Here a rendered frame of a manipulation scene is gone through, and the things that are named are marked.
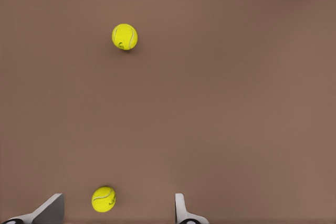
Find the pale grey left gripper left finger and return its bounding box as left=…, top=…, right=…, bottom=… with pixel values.
left=1, top=193, right=65, bottom=224

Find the yellow tennis ball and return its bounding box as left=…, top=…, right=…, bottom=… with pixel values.
left=91, top=186, right=117, bottom=213
left=111, top=23, right=139, bottom=51

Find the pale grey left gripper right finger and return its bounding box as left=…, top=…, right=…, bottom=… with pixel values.
left=175, top=193, right=210, bottom=224

